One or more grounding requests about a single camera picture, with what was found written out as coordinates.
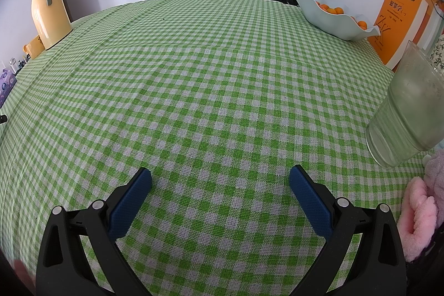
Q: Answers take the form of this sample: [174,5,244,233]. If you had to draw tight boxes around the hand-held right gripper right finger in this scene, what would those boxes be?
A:
[289,164,407,296]

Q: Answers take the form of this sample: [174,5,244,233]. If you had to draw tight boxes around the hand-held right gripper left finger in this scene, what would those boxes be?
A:
[36,167,153,296]

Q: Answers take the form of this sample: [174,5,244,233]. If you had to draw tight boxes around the purple tissue pack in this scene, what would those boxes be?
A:
[0,58,17,107]

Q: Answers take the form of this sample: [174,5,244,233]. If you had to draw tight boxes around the yellow cup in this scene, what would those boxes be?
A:
[24,35,45,59]

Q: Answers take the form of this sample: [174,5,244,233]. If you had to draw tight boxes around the yellow thermos jug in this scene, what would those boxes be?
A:
[31,0,73,50]

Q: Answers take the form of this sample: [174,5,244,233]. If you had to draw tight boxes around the pink plush toy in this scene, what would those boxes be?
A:
[397,176,439,262]

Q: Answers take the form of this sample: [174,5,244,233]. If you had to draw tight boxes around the ribbed drinking glass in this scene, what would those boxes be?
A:
[366,40,444,168]

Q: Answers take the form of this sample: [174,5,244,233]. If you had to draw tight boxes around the mauve plush toy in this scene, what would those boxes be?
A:
[425,148,444,200]

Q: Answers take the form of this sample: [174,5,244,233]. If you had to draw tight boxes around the green checked tablecloth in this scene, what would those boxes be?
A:
[0,0,438,296]

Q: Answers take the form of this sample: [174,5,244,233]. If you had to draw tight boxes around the pale green fruit bowl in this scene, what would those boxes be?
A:
[289,0,381,42]

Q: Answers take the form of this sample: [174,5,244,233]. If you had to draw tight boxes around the pile of small oranges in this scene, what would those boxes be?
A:
[317,3,368,30]

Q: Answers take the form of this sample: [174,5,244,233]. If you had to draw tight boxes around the orange book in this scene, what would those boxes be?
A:
[368,0,430,71]
[407,0,444,51]

